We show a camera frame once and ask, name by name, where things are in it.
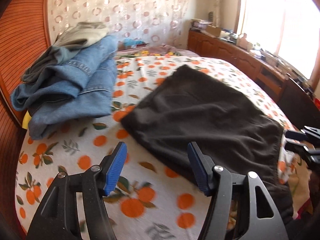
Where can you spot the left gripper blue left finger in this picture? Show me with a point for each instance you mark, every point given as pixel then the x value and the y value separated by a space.
pixel 98 182

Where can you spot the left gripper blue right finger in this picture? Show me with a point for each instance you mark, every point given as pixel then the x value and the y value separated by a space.
pixel 215 182

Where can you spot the black pants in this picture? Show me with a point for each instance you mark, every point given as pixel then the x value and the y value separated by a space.
pixel 192 106

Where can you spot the floral pink blanket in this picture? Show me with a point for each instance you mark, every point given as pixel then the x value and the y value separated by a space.
pixel 165 51

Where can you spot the orange print bed sheet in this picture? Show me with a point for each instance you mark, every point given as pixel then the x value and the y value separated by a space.
pixel 151 201

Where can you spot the yellow pikachu plush toy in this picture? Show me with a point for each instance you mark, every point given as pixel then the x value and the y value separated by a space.
pixel 26 119

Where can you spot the long wooden sideboard cabinet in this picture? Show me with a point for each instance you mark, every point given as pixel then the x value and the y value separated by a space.
pixel 281 87

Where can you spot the folded blue jeans top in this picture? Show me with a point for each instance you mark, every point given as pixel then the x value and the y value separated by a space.
pixel 67 79

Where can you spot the folded dark grey garment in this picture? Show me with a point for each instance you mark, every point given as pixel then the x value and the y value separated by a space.
pixel 52 56

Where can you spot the window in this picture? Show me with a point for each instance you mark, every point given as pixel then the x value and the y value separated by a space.
pixel 288 29

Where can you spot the blue item in box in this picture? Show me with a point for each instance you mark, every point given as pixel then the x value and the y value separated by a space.
pixel 128 43

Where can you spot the folded beige pants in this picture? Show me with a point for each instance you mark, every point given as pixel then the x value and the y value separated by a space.
pixel 82 35

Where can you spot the cardboard box on sideboard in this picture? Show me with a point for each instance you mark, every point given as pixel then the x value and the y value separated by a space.
pixel 212 30

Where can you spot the stack of papers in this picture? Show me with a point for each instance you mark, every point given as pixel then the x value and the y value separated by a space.
pixel 198 24

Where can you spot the pink circle pattern curtain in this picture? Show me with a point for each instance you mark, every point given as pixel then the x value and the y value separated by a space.
pixel 155 22

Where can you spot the wooden louvered wardrobe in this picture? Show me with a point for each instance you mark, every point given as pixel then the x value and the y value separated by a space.
pixel 24 36

